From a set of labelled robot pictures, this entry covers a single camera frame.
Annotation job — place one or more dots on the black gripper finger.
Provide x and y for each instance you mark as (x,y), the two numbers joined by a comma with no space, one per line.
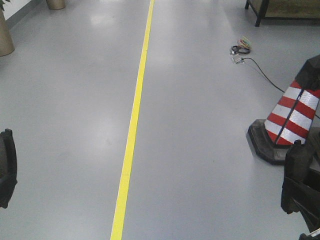
(298,197)

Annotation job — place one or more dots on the beige bin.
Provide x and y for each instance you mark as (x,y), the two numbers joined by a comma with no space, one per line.
(56,4)

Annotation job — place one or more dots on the tan plant pot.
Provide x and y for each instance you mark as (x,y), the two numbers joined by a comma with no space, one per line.
(6,42)

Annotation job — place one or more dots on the dark metal table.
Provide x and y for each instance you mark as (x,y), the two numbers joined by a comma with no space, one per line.
(284,10)

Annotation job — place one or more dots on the red white traffic cone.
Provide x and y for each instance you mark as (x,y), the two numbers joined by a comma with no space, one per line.
(291,118)

